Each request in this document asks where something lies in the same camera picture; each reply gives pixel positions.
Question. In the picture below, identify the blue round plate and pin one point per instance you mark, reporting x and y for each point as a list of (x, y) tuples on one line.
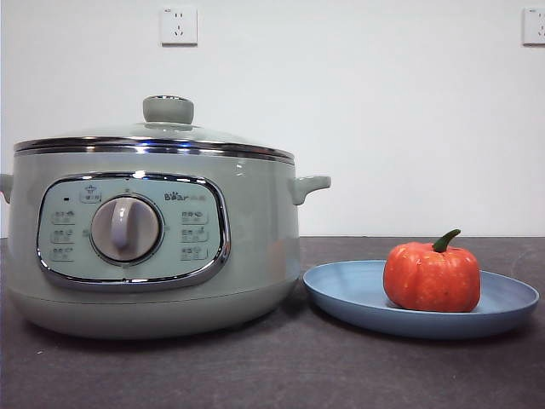
[(340, 294)]

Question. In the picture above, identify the glass lid with green knob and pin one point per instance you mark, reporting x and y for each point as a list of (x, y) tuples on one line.
[(168, 108)]

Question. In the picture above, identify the white wall socket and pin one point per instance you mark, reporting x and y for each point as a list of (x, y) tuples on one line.
[(179, 25), (535, 26)]

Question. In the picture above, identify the orange pumpkin with green stem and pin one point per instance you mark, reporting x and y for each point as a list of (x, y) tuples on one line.
[(430, 277)]

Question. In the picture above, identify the pale green electric steamer pot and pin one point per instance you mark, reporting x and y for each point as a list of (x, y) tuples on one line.
[(255, 255)]

